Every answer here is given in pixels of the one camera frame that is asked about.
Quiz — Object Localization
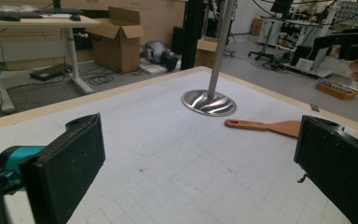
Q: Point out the metal stand with round base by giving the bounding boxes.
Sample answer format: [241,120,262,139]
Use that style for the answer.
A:
[181,0,238,118]

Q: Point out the black keyboard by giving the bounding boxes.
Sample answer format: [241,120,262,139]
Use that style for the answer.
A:
[0,8,45,21]

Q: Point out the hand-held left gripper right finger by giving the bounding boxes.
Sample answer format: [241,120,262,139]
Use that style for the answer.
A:
[294,115,358,224]

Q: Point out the black metal frame column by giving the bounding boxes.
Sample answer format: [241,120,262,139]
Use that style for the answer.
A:
[180,0,207,71]

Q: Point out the white standing desk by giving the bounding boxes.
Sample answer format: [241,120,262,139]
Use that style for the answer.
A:
[0,14,102,115]

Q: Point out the white papers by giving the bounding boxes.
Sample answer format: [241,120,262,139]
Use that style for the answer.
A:
[139,58,182,76]

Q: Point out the wooden spatula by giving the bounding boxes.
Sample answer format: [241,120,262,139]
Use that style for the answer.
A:
[224,119,303,139]

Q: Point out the white grid mat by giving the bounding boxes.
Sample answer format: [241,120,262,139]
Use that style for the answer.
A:
[0,70,358,224]

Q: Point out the grey and black bag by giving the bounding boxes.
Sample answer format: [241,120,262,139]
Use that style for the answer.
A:
[141,40,181,72]

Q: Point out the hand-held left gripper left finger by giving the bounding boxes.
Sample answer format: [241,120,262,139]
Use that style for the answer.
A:
[19,112,106,224]

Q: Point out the large open cardboard box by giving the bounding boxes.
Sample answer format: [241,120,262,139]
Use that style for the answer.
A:
[85,6,145,75]

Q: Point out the coiled black cable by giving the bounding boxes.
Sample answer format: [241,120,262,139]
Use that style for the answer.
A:
[88,73,116,86]

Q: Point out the small cardboard box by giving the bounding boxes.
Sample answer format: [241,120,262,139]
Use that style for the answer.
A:
[194,35,220,70]

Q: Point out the yellow tray of tools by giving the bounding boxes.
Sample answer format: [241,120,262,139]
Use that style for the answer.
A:
[315,78,358,101]

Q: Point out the distant brown cardboard box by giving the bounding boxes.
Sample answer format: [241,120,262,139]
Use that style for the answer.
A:
[249,17,266,37]

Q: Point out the flat black device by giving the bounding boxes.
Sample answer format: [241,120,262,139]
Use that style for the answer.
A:
[29,63,73,82]

